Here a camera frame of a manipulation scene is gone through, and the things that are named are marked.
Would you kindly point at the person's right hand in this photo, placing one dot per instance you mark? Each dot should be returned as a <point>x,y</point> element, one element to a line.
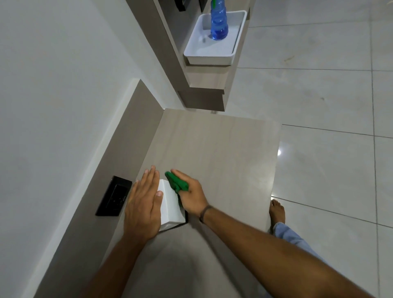
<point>193,199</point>

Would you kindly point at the person's left hand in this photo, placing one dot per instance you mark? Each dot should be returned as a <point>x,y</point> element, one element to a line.
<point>141,211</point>

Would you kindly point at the person's left thumb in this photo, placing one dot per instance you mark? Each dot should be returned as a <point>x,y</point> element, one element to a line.
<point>159,201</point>

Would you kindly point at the person's right fingers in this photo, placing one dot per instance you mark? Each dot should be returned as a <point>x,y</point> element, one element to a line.
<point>181,176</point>

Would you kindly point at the green cloth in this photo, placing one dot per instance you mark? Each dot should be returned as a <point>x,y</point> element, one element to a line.
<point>175,183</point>

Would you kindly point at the white box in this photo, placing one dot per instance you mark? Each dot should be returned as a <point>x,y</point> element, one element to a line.
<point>170,205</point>

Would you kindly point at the person's left forearm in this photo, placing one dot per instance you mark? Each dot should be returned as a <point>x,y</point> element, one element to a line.
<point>115,270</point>

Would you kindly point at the person's right forearm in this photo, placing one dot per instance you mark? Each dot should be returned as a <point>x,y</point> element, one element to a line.
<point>264,254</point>

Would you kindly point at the dark wristband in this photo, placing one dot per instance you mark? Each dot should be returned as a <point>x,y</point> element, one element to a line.
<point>204,213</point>

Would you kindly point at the wooden back panel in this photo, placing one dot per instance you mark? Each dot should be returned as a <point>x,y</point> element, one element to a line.
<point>122,147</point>

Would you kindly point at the wooden shelf unit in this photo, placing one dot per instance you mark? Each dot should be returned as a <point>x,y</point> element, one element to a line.
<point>204,83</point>

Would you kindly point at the person's right foot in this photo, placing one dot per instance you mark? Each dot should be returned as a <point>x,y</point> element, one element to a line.
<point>277,213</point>

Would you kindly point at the person's blue jeans leg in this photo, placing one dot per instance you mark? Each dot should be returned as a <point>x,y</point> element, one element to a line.
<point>291,238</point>

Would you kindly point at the white plastic tray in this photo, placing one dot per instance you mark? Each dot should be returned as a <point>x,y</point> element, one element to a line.
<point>215,49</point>

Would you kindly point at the blue spray bottle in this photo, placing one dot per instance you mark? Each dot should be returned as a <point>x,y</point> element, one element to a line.
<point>219,23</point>

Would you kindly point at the black wall socket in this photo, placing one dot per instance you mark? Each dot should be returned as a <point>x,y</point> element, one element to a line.
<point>114,196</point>

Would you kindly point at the black wall fixture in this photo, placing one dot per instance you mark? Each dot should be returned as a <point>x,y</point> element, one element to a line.
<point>181,4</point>

